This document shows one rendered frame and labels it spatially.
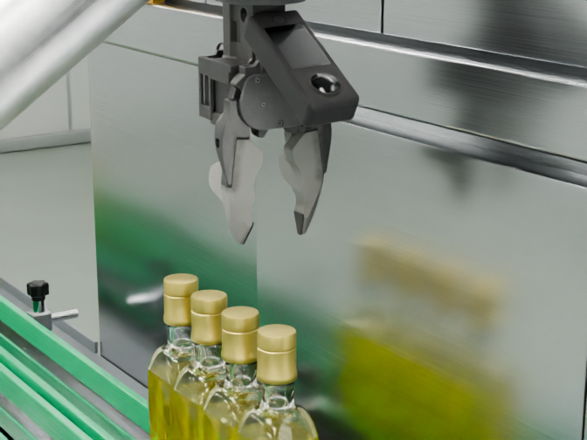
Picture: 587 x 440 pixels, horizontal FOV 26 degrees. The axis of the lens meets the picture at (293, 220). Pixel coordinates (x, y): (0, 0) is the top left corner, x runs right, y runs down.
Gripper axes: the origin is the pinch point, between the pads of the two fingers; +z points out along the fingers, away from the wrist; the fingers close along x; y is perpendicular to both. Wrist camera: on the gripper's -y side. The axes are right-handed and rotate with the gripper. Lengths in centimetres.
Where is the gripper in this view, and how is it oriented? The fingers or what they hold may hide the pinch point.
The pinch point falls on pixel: (275, 226)
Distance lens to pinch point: 107.4
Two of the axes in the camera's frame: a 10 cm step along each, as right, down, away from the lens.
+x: -8.7, 1.4, -4.7
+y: -4.9, -2.4, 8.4
